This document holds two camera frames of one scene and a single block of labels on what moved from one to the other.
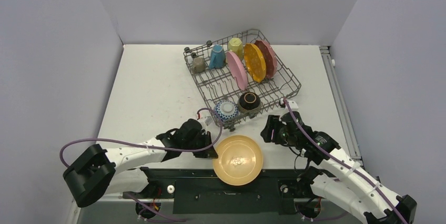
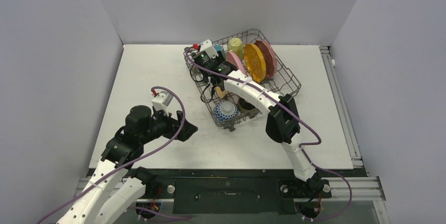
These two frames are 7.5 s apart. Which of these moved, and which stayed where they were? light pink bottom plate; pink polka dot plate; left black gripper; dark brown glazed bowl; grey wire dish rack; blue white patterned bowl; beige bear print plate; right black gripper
Moved: right black gripper; beige bear print plate; left black gripper
Stayed: dark brown glazed bowl; grey wire dish rack; light pink bottom plate; blue white patterned bowl; pink polka dot plate
